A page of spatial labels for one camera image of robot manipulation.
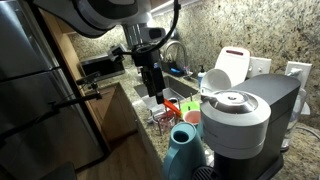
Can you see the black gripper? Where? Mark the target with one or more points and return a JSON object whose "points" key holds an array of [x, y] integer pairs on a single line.
{"points": [[152, 76]]}

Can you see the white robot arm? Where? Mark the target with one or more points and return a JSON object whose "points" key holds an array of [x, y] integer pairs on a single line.
{"points": [[94, 18]]}

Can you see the pink white mug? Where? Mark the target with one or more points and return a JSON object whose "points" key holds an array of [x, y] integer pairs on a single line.
{"points": [[192, 116]]}

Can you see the orange red utensil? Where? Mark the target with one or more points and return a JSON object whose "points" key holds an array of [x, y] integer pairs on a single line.
{"points": [[172, 107]]}

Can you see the metal dish rack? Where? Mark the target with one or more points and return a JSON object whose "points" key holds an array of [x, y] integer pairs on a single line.
{"points": [[163, 118]]}

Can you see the green plastic bowl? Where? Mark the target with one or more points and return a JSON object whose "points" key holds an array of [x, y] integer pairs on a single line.
{"points": [[187, 106]]}

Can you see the blue soap dispenser bottle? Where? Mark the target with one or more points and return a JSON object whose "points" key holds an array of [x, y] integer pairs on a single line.
{"points": [[200, 75]]}

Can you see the silver kitchen faucet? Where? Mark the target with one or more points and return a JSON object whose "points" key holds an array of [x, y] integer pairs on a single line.
{"points": [[175, 59]]}

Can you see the large white bowl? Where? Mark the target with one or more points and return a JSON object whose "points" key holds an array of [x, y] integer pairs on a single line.
{"points": [[214, 80]]}

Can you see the black toaster oven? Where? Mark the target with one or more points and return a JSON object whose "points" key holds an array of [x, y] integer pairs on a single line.
{"points": [[103, 65]]}

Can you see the white pink cutting board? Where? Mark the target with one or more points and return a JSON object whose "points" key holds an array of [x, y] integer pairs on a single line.
{"points": [[234, 61]]}

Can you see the stainless steel refrigerator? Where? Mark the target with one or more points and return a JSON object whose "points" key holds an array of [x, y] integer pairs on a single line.
{"points": [[43, 123]]}

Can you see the clear glass water tank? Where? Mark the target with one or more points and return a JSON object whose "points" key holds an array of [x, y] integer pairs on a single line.
{"points": [[300, 108]]}

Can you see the white light switch plate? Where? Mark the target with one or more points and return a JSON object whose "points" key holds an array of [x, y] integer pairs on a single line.
{"points": [[258, 66]]}

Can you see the white plug with cable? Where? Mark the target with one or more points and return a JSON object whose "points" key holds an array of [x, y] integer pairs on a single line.
{"points": [[294, 72]]}

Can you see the white wall outlet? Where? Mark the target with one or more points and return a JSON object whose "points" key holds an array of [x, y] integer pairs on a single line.
{"points": [[303, 76]]}

